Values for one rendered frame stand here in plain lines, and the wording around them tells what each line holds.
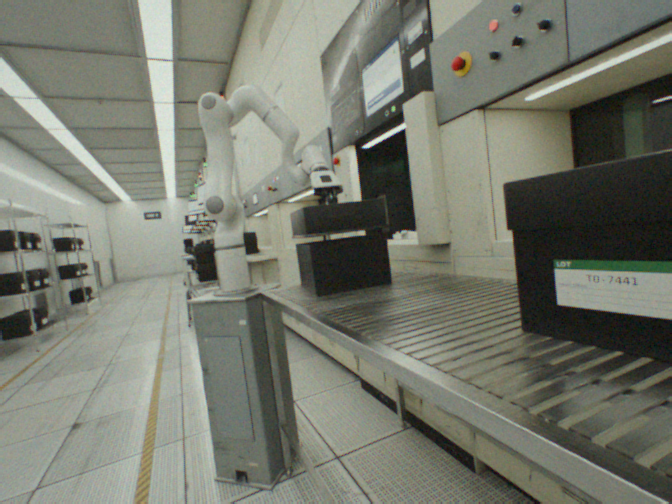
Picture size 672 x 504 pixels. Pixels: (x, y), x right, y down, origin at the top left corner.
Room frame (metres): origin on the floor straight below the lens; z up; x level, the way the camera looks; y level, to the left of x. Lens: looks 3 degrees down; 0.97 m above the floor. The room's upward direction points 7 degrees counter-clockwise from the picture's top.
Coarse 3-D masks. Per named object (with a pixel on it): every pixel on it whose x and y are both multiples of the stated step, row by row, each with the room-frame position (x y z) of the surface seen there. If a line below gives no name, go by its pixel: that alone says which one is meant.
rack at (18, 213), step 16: (0, 208) 4.02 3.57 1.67; (16, 208) 4.19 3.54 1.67; (48, 224) 5.13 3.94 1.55; (16, 240) 4.05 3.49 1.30; (16, 256) 4.97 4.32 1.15; (48, 288) 4.70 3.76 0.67; (32, 320) 4.05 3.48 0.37; (48, 320) 5.05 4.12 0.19; (64, 320) 5.10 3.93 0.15; (32, 336) 4.05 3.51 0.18
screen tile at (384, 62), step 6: (390, 54) 1.46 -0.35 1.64; (396, 54) 1.42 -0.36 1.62; (384, 60) 1.50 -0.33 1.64; (390, 60) 1.46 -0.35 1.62; (396, 60) 1.43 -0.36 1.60; (384, 66) 1.50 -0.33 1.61; (396, 66) 1.43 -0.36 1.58; (390, 72) 1.47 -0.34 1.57; (396, 72) 1.43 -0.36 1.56; (384, 78) 1.51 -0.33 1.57; (390, 78) 1.47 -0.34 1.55; (384, 84) 1.51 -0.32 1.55
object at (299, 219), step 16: (304, 208) 1.12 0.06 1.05; (320, 208) 1.12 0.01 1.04; (336, 208) 1.14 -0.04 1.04; (352, 208) 1.15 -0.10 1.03; (368, 208) 1.17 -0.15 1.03; (384, 208) 1.19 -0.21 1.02; (304, 224) 1.13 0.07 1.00; (320, 224) 1.12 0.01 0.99; (336, 224) 1.14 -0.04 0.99; (352, 224) 1.15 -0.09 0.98; (368, 224) 1.17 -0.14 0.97; (384, 224) 1.18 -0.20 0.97
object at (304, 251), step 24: (336, 240) 1.42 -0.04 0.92; (360, 240) 1.16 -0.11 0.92; (384, 240) 1.18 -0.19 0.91; (312, 264) 1.13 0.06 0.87; (336, 264) 1.14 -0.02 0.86; (360, 264) 1.16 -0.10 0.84; (384, 264) 1.18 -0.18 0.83; (312, 288) 1.17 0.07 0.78; (336, 288) 1.14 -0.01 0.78; (360, 288) 1.16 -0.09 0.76
